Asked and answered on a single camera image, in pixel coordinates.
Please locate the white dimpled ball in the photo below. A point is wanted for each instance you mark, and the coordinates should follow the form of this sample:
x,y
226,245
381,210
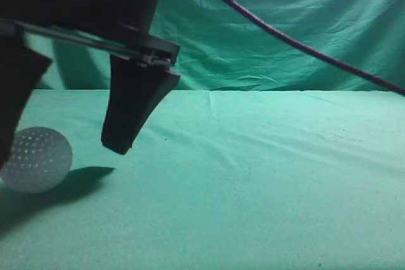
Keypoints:
x,y
40,160

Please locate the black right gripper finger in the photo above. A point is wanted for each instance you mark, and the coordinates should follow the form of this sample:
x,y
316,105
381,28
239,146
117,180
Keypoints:
x,y
21,70

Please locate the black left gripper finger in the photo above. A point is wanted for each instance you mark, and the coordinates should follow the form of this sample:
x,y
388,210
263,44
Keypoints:
x,y
135,91

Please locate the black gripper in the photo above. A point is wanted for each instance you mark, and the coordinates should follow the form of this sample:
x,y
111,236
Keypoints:
x,y
117,26

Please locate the green backdrop cloth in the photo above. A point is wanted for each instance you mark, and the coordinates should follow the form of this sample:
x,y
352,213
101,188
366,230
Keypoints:
x,y
222,50

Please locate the green table cloth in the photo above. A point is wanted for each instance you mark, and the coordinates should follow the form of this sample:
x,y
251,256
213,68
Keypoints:
x,y
219,180

